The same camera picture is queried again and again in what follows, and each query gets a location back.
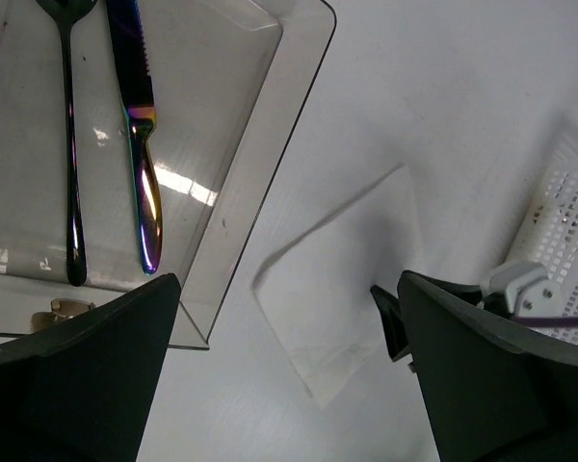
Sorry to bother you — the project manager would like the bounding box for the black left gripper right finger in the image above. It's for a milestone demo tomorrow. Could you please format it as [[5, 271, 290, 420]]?
[[398, 271, 578, 461]]

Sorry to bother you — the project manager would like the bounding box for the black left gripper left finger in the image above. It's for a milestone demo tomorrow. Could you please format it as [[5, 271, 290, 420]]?
[[0, 273, 181, 461]]

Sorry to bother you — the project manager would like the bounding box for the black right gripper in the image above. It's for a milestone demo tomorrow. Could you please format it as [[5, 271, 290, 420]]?
[[369, 260, 563, 374]]

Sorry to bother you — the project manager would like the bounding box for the white paper napkin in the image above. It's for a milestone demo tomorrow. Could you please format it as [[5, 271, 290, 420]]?
[[252, 164, 424, 408]]

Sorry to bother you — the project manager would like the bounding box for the iridescent rainbow steak knife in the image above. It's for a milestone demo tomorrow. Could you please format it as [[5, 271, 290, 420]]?
[[105, 0, 163, 274]]

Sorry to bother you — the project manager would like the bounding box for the black metal spoon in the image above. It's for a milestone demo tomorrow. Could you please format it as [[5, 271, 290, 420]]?
[[38, 0, 97, 287]]

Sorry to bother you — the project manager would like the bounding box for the white perforated plastic basket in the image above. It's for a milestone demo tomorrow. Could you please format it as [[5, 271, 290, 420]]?
[[505, 157, 578, 351]]

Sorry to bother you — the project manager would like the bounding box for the clear acrylic tray box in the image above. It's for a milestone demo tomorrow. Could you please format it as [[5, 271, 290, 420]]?
[[0, 1, 336, 349]]

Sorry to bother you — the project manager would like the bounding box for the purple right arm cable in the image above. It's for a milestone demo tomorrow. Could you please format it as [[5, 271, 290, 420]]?
[[512, 312, 578, 331]]

